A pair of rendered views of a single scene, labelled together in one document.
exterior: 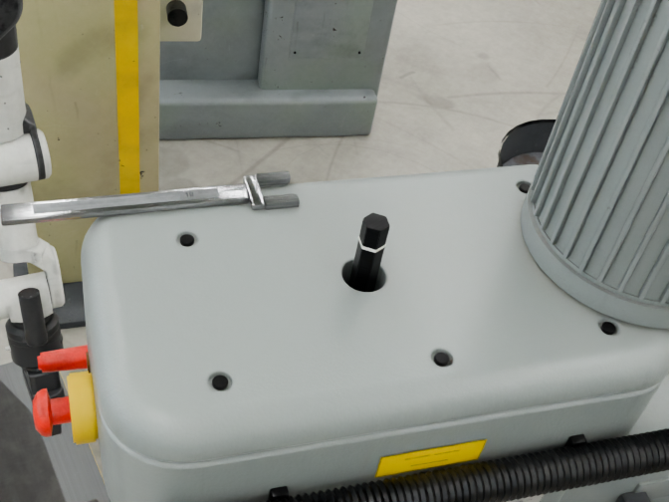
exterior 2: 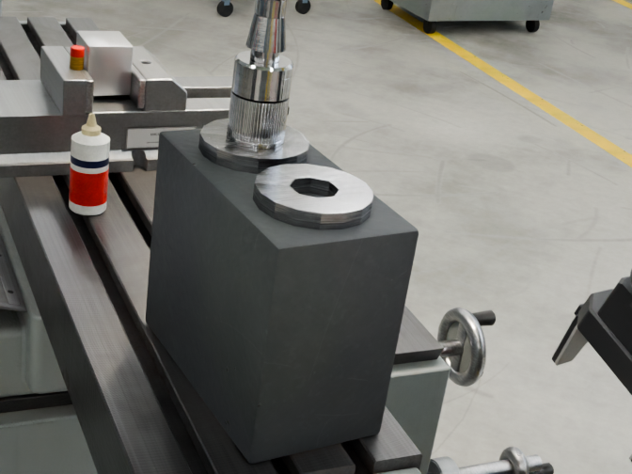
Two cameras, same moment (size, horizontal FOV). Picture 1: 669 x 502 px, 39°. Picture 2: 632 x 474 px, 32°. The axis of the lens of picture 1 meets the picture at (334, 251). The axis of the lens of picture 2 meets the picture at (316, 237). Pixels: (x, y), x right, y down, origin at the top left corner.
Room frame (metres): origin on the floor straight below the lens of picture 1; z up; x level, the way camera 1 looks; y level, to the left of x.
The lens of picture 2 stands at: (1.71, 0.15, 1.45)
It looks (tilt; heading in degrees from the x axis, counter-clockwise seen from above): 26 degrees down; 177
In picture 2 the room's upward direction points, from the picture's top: 9 degrees clockwise
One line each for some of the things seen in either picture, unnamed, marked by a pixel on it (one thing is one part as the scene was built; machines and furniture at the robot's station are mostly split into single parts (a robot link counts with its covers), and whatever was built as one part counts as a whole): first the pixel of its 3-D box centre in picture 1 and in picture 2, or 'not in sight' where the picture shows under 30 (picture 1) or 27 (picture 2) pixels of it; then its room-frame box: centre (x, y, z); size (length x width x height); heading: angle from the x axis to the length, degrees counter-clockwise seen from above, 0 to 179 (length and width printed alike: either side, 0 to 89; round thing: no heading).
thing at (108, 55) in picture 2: not in sight; (103, 62); (0.46, -0.06, 1.04); 0.06 x 0.05 x 0.06; 25
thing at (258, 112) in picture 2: not in sight; (259, 103); (0.87, 0.13, 1.16); 0.05 x 0.05 x 0.06
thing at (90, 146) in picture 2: not in sight; (89, 162); (0.63, -0.04, 0.99); 0.04 x 0.04 x 0.11
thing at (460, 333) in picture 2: not in sight; (440, 349); (0.34, 0.43, 0.63); 0.16 x 0.12 x 0.12; 114
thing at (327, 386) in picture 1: (365, 334); not in sight; (0.54, -0.04, 1.81); 0.47 x 0.26 x 0.16; 114
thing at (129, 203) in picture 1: (153, 200); not in sight; (0.57, 0.16, 1.89); 0.24 x 0.04 x 0.01; 114
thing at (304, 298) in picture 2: not in sight; (269, 273); (0.91, 0.16, 1.03); 0.22 x 0.12 x 0.20; 30
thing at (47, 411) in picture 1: (53, 411); not in sight; (0.43, 0.20, 1.76); 0.04 x 0.03 x 0.04; 24
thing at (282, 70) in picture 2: not in sight; (263, 65); (0.87, 0.13, 1.19); 0.05 x 0.05 x 0.01
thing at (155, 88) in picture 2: not in sight; (148, 77); (0.43, -0.01, 1.02); 0.12 x 0.06 x 0.04; 25
